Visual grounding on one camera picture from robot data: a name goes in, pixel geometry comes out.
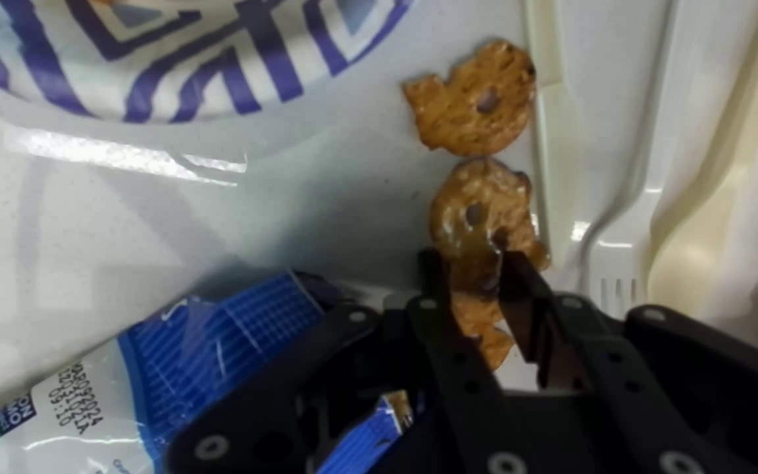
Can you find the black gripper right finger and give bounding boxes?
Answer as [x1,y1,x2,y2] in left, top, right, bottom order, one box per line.
[498,246,758,474]

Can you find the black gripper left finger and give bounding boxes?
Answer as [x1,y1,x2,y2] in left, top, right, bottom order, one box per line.
[165,246,505,474]

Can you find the round brown cookie with holes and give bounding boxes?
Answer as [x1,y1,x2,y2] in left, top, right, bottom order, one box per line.
[427,155,554,374]

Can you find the broken brown cookie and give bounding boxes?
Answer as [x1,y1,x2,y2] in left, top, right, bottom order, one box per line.
[401,36,540,159]

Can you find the blue white snack bag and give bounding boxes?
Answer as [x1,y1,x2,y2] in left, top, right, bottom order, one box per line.
[0,267,417,474]

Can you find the clear plastic fork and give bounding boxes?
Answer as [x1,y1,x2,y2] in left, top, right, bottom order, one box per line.
[572,0,690,324]

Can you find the blue patterned paper bowl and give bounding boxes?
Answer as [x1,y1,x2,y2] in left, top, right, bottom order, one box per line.
[0,0,417,125]

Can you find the cream plastic knife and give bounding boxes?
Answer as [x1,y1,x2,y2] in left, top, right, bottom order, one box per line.
[521,0,575,266]

